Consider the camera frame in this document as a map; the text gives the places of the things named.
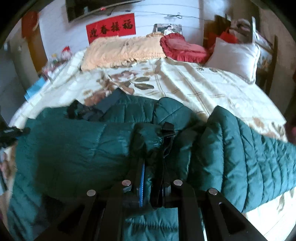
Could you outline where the dark green puffer jacket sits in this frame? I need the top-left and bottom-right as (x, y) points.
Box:
(7, 90), (295, 240)

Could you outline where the light blue paper bag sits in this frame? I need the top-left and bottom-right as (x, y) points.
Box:
(24, 77), (46, 101)

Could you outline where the santa plush toy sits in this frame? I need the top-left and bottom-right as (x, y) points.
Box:
(61, 46), (72, 60)

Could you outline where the floral cream bed quilt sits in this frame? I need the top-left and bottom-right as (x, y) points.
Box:
(0, 49), (296, 241)

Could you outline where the peach ruffled pillow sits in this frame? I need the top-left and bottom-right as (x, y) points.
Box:
(81, 32), (166, 71)

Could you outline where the red heart-shaped pillow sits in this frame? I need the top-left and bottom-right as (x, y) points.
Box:
(160, 33), (210, 64)

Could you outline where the white square pillow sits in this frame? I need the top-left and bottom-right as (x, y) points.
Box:
(205, 38), (261, 84)

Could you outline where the red banner with characters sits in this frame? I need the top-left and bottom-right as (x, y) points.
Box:
(86, 13), (136, 44)

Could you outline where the framed photo on headboard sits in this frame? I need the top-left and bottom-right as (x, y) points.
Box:
(153, 24), (183, 35)

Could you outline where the wooden chair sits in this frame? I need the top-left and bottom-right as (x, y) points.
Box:
(215, 15), (278, 95)

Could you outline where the red hanging wall decoration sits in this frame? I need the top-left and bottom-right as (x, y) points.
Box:
(21, 11), (39, 39)

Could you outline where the black wall television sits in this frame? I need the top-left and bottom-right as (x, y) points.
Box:
(65, 0), (140, 23)

